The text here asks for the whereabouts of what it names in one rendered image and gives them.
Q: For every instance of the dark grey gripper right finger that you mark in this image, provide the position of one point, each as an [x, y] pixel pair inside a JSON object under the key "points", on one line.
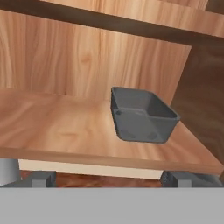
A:
{"points": [[186, 179]]}

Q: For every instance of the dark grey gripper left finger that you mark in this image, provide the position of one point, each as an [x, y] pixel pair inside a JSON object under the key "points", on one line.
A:
{"points": [[40, 179]]}

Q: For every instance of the dark grey tupperware container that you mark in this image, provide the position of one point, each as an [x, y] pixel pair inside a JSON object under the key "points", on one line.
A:
{"points": [[141, 121]]}

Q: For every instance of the wooden cabinet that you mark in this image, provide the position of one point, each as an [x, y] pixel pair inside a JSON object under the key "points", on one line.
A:
{"points": [[87, 87]]}

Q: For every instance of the pale grey rounded object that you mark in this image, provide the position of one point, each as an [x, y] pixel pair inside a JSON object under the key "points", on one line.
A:
{"points": [[8, 171]]}

